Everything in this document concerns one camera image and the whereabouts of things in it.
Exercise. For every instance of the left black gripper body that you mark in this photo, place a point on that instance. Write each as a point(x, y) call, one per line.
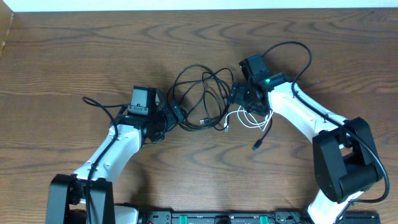
point(171, 119)

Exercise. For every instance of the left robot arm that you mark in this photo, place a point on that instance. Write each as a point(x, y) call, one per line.
point(86, 195)

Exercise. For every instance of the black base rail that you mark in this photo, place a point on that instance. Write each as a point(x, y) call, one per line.
point(230, 217)

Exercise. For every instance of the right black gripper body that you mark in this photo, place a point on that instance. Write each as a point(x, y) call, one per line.
point(242, 95)

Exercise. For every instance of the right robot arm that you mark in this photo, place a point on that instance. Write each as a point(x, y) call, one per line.
point(345, 159)

